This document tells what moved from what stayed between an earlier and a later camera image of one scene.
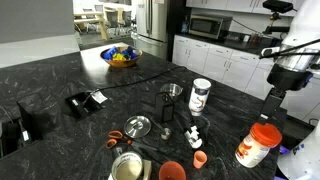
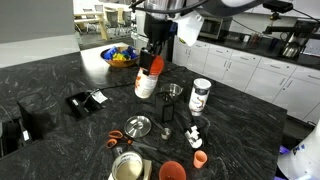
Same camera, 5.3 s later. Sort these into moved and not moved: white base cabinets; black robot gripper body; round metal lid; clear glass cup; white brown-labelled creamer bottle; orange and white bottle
Moved: black robot gripper body; orange and white bottle
Not moved: round metal lid; clear glass cup; white base cabinets; white brown-labelled creamer bottle
